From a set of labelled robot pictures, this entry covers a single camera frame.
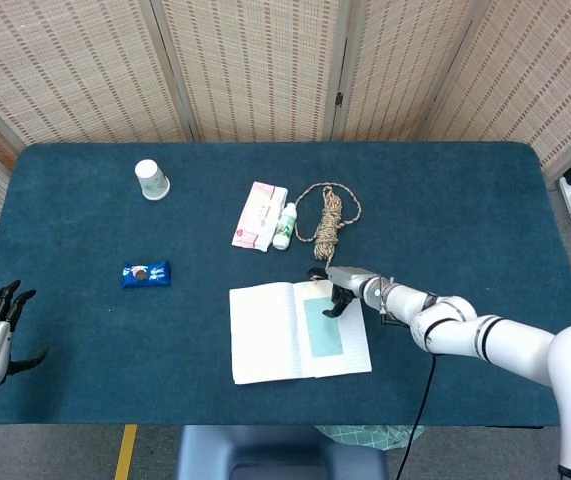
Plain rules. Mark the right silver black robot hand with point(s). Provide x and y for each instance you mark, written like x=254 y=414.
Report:
x=347 y=282

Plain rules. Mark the white lined notebook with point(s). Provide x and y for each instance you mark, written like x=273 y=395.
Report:
x=260 y=330

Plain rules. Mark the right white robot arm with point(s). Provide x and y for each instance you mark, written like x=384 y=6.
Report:
x=515 y=340

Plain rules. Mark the small white green bottle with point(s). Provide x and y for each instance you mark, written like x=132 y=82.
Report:
x=285 y=227

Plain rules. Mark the pink wet wipes pack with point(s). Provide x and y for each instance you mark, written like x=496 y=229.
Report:
x=257 y=215

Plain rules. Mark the dark teal felt table cover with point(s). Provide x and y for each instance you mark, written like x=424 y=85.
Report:
x=440 y=210

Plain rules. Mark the green checked cloth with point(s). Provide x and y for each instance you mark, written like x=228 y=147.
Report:
x=365 y=436

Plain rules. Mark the blue cookie snack pack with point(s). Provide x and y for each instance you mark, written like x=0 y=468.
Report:
x=147 y=275

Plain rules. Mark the blue chair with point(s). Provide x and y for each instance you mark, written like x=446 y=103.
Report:
x=265 y=450

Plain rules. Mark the upturned white paper cup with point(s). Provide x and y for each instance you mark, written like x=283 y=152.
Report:
x=152 y=182

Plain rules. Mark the woven bamboo folding screen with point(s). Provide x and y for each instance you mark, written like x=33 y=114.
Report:
x=255 y=70

